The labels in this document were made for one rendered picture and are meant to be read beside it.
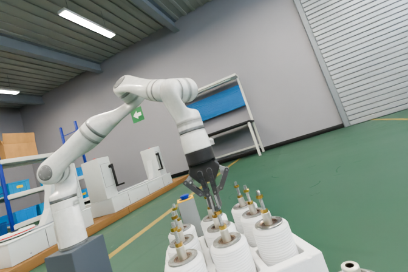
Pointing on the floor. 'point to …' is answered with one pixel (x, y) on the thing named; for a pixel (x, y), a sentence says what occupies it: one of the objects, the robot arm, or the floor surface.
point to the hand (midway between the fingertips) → (214, 201)
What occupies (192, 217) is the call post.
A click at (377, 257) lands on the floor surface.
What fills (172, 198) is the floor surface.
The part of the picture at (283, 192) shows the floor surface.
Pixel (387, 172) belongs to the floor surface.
